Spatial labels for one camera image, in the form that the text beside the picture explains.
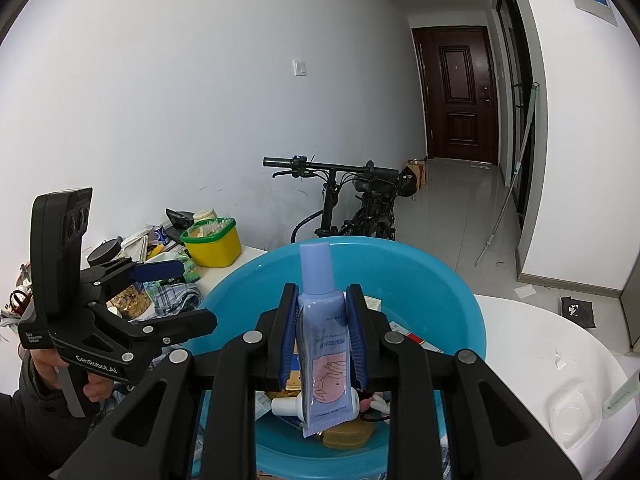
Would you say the lilac cream tube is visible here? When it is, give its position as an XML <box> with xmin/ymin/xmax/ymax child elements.
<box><xmin>296</xmin><ymin>243</ymin><xmax>359</xmax><ymax>438</ymax></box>

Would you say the person left hand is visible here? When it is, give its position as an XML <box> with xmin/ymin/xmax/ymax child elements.
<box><xmin>29</xmin><ymin>346</ymin><xmax>115</xmax><ymax>403</ymax></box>

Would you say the cereal jar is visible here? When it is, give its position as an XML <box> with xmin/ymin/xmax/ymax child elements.
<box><xmin>107</xmin><ymin>284</ymin><xmax>151</xmax><ymax>321</ymax></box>

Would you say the blue plaid shirt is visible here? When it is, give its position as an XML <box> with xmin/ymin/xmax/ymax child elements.
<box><xmin>144</xmin><ymin>282</ymin><xmax>203</xmax><ymax>318</ymax></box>

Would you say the green tissue box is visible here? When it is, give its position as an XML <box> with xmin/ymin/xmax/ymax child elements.
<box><xmin>176</xmin><ymin>252</ymin><xmax>201</xmax><ymax>283</ymax></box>

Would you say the yellow green bin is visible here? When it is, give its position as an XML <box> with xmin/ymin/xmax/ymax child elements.
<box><xmin>180</xmin><ymin>217</ymin><xmax>242</xmax><ymax>268</ymax></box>

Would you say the amber soap bar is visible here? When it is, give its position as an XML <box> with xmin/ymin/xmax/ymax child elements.
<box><xmin>321</xmin><ymin>418</ymin><xmax>375</xmax><ymax>451</ymax></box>

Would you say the blue plastic basin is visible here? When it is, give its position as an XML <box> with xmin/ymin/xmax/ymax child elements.
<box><xmin>186</xmin><ymin>236</ymin><xmax>486</xmax><ymax>479</ymax></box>

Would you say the clear plastic lid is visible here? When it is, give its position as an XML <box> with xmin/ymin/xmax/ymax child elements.
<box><xmin>546</xmin><ymin>382</ymin><xmax>602</xmax><ymax>451</ymax></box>

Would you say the black bicycle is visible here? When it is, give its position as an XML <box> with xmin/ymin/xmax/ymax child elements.
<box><xmin>262</xmin><ymin>155</ymin><xmax>418</xmax><ymax>243</ymax></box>

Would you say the leaning metal pole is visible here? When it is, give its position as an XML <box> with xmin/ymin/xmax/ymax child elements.
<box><xmin>474</xmin><ymin>80</ymin><xmax>542</xmax><ymax>268</ymax></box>

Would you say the dark brown door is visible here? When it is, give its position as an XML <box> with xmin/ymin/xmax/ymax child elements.
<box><xmin>412</xmin><ymin>26</ymin><xmax>499</xmax><ymax>165</ymax></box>

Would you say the wall switch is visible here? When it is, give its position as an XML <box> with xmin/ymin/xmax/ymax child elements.
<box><xmin>292</xmin><ymin>60</ymin><xmax>307</xmax><ymax>77</ymax></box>

